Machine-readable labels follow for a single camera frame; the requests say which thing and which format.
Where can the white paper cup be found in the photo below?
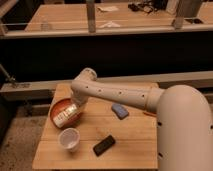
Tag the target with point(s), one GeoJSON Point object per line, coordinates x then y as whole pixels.
{"type": "Point", "coordinates": [69, 139]}

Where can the clear plastic cup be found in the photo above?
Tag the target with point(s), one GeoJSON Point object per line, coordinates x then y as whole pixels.
{"type": "Point", "coordinates": [45, 26]}

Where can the white crumpled paper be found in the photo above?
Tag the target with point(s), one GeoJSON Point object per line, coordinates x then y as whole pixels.
{"type": "Point", "coordinates": [110, 24]}

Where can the small wooden table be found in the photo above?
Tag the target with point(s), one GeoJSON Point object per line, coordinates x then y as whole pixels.
{"type": "Point", "coordinates": [134, 148]}

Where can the orange pen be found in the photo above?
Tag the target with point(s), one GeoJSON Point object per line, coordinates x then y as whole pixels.
{"type": "Point", "coordinates": [149, 114]}

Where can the blue sponge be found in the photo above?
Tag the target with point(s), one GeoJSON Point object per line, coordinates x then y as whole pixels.
{"type": "Point", "coordinates": [120, 111]}

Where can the metal clamp bracket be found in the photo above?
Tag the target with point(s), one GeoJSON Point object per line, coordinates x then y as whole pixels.
{"type": "Point", "coordinates": [12, 80]}

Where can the grey metal post right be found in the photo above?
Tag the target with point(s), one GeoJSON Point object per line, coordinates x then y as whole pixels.
{"type": "Point", "coordinates": [179, 18]}

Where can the orange ceramic bowl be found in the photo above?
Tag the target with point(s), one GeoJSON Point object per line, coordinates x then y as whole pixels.
{"type": "Point", "coordinates": [65, 102]}

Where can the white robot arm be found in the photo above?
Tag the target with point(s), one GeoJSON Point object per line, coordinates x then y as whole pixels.
{"type": "Point", "coordinates": [184, 118]}

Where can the grey metal post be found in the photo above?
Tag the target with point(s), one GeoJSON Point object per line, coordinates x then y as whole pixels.
{"type": "Point", "coordinates": [90, 6]}
{"type": "Point", "coordinates": [179, 18]}

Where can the white paper sheet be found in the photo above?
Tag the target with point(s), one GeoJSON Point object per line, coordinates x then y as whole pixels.
{"type": "Point", "coordinates": [108, 9]}

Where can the white labelled bottle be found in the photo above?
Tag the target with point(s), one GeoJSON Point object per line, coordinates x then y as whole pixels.
{"type": "Point", "coordinates": [65, 114]}

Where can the black rectangular bar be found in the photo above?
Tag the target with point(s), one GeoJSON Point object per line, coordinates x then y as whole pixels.
{"type": "Point", "coordinates": [104, 145]}

